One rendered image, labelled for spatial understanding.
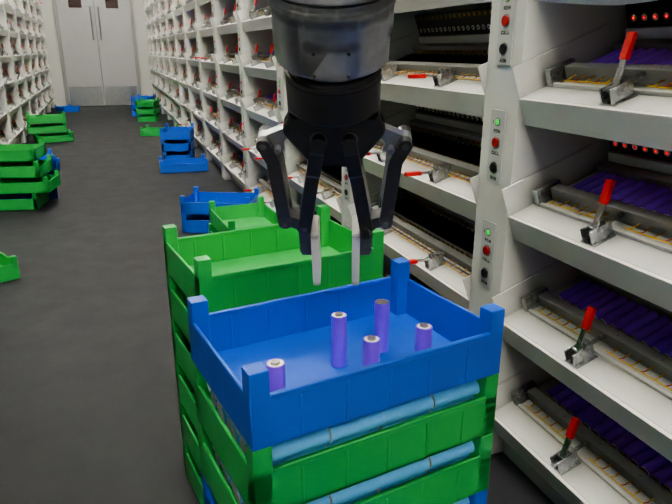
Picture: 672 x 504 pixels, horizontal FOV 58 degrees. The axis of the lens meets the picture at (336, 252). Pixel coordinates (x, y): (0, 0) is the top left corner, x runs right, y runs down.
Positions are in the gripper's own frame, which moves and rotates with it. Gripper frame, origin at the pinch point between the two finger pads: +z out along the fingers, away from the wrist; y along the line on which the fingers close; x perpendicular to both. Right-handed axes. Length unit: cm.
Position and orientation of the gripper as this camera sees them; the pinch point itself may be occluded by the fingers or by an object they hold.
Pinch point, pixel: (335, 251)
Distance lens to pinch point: 60.5
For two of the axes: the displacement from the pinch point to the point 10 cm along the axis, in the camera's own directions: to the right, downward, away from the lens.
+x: 0.2, -6.9, 7.2
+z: 0.1, 7.2, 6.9
